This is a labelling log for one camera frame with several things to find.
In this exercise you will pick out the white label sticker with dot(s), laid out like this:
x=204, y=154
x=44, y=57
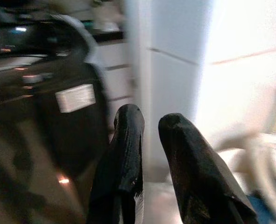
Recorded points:
x=75, y=98

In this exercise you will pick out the beige laundry basket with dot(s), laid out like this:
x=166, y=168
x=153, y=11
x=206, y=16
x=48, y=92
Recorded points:
x=256, y=163

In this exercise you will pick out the white cabinet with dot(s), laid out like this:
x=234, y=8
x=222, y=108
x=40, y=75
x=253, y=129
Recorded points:
x=172, y=70

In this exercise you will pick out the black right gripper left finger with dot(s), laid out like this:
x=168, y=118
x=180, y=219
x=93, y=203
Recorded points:
x=126, y=149

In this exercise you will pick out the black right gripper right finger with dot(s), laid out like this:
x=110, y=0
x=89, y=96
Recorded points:
x=193, y=168

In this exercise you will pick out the white drawer unit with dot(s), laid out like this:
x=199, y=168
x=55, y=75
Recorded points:
x=114, y=70

